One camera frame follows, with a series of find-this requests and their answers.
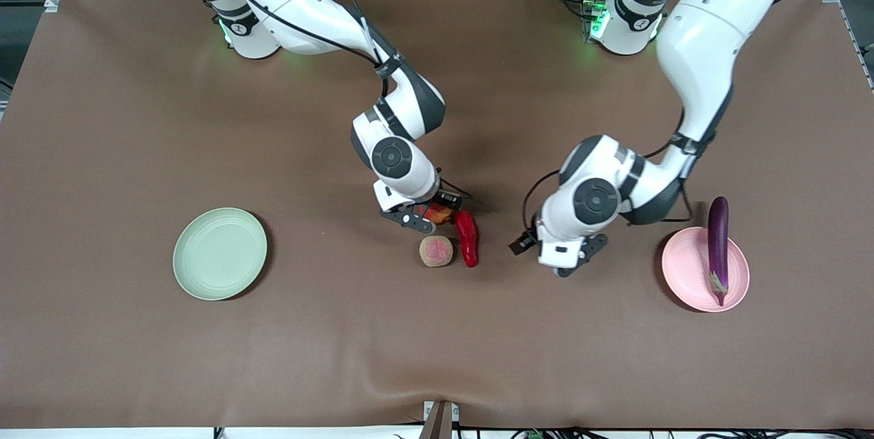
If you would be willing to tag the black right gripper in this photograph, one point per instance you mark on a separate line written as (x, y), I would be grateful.
(450, 198)

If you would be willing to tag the red apple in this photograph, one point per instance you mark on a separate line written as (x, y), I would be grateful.
(440, 215)

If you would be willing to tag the pink green peach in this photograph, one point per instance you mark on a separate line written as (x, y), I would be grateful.
(436, 251)

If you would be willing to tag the red chili pepper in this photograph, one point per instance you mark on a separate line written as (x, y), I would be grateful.
(468, 244)

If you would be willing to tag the long purple eggplant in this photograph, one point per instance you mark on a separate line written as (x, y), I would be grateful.
(717, 241)

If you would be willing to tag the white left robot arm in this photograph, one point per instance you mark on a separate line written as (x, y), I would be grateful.
(710, 36)

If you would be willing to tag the pale pink plate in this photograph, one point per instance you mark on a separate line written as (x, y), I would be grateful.
(683, 268)

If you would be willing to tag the brown table cloth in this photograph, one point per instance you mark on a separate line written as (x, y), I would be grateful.
(410, 343)

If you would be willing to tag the pale green plate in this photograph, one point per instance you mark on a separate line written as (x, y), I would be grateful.
(218, 255)

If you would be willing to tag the metal table edge bracket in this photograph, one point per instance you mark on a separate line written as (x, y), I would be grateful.
(440, 422)

